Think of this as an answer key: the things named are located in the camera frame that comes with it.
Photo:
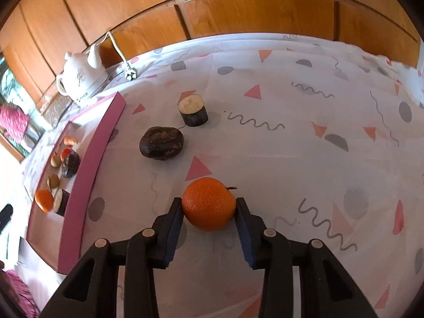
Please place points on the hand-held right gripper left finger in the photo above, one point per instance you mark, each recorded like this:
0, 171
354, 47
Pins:
172, 235

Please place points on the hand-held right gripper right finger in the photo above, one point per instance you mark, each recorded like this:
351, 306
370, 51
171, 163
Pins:
245, 235

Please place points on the whole orange mandarin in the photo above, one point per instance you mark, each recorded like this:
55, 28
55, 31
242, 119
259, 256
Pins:
208, 203

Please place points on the pink cardboard box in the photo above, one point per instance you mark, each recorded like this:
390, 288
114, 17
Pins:
96, 159

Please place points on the orange carrot piece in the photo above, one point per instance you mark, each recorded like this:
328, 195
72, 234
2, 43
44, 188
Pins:
70, 140

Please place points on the white printed tablecloth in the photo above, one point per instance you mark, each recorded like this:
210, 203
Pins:
298, 172

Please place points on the dark brown wrinkled fruit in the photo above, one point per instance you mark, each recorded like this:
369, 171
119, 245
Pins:
162, 142

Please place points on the dark chunk with cream face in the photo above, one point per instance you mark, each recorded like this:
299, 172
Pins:
193, 112
71, 167
61, 202

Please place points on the orange mandarin piece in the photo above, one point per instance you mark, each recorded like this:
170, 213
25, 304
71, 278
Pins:
44, 200

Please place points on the red round fruit piece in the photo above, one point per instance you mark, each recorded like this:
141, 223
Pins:
66, 153

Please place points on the pink patterned cloth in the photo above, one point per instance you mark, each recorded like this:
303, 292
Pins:
16, 294
13, 121

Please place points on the black object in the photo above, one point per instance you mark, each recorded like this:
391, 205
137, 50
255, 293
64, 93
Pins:
5, 220

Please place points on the glittery patterned box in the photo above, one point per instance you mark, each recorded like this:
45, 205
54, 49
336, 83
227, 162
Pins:
54, 112

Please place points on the white ceramic electric kettle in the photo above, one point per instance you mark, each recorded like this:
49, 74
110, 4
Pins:
82, 76

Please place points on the wooden panelled cabinet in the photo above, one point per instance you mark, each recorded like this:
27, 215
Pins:
265, 6

